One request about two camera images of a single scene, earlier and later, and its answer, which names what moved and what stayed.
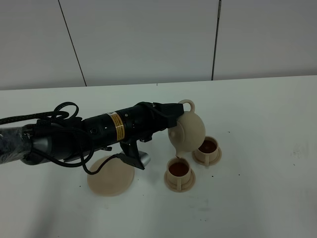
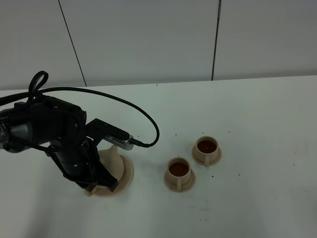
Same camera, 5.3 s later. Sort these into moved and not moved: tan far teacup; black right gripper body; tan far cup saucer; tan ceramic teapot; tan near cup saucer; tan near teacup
Moved: black right gripper body; tan ceramic teapot
Not moved: tan near cup saucer; tan far teacup; tan far cup saucer; tan near teacup
